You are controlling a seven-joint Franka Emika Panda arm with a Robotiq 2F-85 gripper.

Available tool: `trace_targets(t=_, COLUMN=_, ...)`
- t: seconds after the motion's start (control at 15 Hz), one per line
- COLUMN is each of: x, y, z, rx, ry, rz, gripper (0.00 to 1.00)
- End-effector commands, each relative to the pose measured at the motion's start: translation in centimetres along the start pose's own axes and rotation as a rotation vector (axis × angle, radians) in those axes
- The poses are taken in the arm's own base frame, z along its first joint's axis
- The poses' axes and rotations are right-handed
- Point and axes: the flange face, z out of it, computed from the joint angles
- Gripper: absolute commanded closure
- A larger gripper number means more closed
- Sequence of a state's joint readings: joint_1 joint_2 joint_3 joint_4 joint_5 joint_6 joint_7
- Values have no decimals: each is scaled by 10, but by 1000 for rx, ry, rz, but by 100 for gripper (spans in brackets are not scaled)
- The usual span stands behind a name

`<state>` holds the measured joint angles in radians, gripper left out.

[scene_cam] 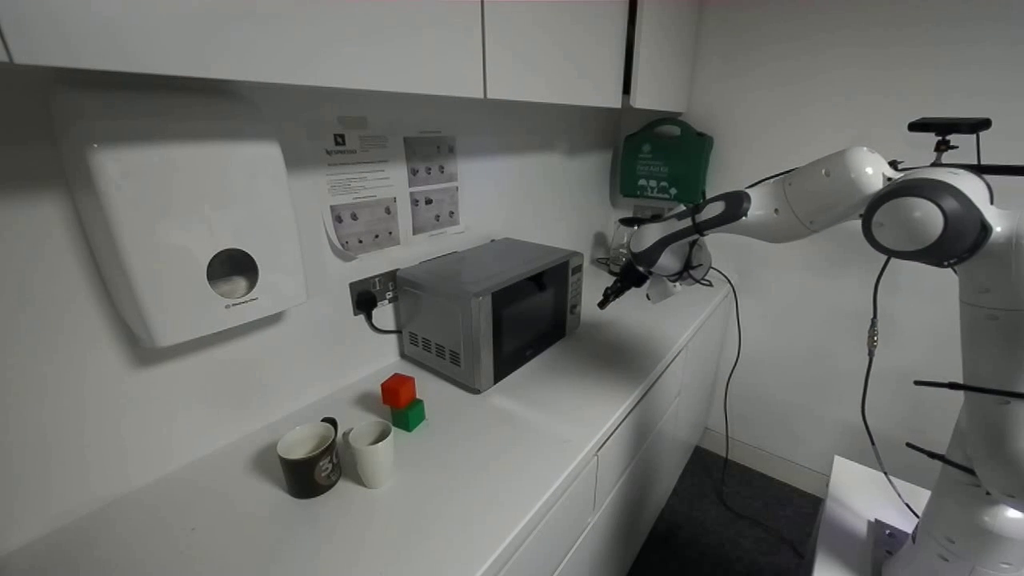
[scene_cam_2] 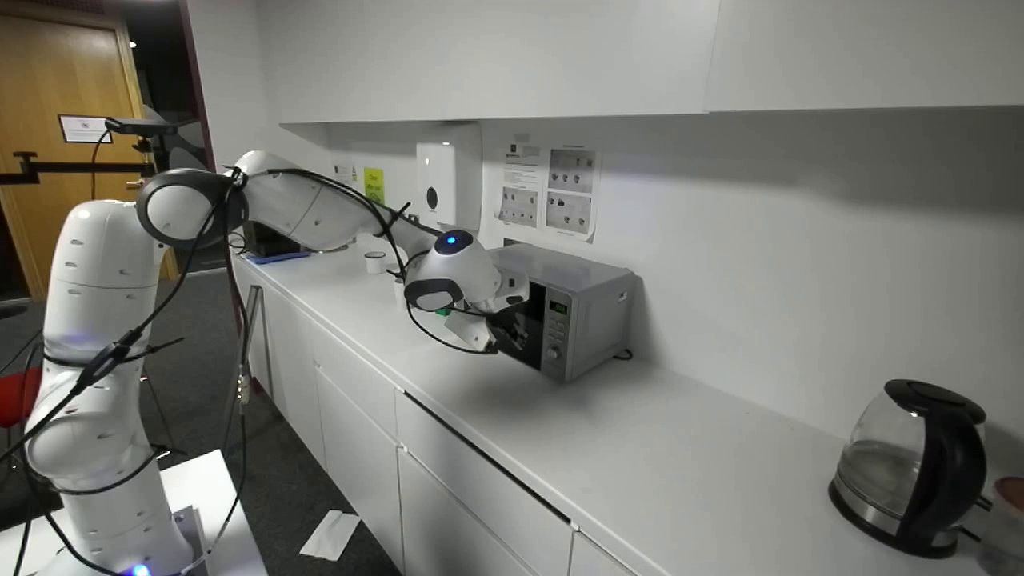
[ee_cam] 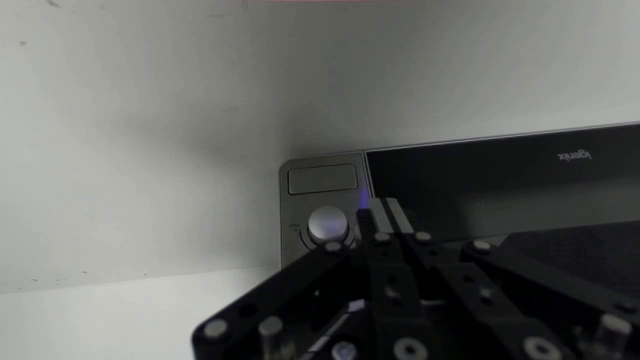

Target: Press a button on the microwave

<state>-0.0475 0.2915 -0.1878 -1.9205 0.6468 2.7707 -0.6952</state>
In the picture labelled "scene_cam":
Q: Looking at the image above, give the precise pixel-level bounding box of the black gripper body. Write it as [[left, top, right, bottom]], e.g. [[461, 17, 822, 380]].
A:
[[627, 218, 707, 282]]

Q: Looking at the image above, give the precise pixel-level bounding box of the silver microwave oven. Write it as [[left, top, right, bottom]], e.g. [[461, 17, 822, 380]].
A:
[[393, 234, 589, 398]]

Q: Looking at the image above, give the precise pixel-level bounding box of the green first aid kit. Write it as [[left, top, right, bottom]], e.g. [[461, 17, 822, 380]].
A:
[[613, 115, 717, 211]]

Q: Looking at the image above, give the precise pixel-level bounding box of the white base cabinet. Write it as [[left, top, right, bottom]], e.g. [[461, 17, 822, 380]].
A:
[[477, 290, 741, 576]]

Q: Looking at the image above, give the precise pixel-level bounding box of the small paper socket notice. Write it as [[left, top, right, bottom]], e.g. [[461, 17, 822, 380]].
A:
[[407, 185, 466, 239], [402, 131, 461, 192]]

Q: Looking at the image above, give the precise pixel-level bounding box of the red cube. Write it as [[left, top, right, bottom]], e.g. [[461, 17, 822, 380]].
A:
[[378, 371, 421, 414]]

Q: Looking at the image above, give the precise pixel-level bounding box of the green cube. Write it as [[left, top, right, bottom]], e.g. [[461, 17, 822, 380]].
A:
[[392, 398, 430, 435]]

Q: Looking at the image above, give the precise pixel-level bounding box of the black power plug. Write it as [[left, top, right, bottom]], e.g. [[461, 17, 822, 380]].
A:
[[351, 284, 404, 335]]

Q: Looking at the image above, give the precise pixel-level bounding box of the curled paper socket notice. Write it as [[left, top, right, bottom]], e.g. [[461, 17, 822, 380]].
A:
[[321, 169, 407, 262]]

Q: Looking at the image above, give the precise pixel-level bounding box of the paper notice with logo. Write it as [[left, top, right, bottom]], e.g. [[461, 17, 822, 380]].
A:
[[307, 113, 404, 169]]

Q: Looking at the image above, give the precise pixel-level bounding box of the white mug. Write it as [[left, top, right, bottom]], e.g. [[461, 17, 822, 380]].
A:
[[347, 417, 397, 492]]

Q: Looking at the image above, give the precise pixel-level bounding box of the white robot mounting table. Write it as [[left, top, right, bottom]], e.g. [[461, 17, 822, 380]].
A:
[[813, 456, 935, 576]]

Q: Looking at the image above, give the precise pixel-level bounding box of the dark printed mug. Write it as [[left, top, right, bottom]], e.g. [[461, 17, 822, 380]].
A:
[[271, 414, 347, 503]]

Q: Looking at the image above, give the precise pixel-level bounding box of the white paper towel dispenser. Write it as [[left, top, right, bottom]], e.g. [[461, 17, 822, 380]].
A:
[[65, 137, 310, 352]]

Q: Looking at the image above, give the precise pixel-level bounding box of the thin black cable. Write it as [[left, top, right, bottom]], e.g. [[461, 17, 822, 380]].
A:
[[698, 259, 750, 463], [858, 252, 927, 523]]

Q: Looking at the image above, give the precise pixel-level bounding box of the wall socket behind microwave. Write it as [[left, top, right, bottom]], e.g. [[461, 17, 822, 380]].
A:
[[347, 269, 402, 320]]

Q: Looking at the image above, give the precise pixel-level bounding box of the black stereo camera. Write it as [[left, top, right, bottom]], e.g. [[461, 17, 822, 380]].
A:
[[906, 115, 997, 137]]

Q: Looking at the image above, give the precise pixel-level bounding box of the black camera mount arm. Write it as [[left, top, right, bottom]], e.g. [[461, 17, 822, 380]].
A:
[[921, 131, 1024, 183]]

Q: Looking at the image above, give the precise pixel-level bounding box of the white wall cabinet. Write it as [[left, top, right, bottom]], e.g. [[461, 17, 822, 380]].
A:
[[0, 0, 706, 115]]

